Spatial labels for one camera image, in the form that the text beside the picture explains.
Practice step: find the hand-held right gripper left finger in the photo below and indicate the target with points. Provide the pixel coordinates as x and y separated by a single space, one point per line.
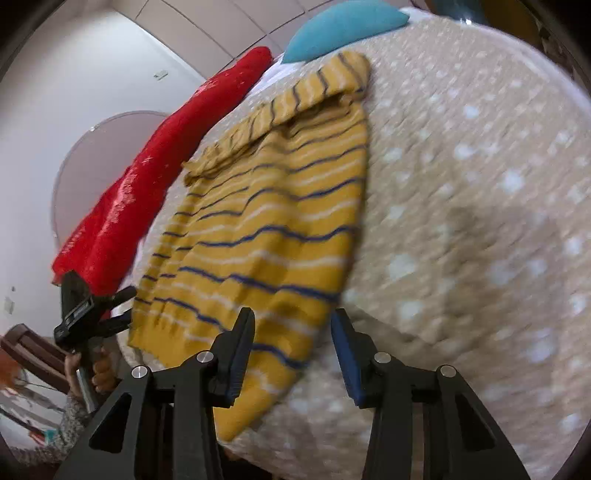
241 355

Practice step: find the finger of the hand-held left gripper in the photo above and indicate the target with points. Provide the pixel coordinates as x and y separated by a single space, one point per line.
117 296
117 321

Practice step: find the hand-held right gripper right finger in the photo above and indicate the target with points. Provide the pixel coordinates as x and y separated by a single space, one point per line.
347 355

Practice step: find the yellow striped knit sweater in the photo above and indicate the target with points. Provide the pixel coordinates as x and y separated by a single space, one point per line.
258 244

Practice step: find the person's left forearm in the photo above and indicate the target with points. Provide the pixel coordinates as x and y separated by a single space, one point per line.
60 434

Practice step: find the person's left hand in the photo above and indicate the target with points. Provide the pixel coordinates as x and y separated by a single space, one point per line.
99 371

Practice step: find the brown wooden chair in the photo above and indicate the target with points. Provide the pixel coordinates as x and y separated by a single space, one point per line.
32 355

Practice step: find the red knit blanket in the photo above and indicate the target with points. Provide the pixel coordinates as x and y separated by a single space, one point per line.
138 184

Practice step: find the beige dotted blanket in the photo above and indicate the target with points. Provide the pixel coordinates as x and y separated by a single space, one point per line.
461 230

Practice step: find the teal pillow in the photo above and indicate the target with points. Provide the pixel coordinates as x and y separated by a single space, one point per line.
341 27

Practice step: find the white wall switch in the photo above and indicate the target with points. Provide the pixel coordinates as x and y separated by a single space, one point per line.
160 74

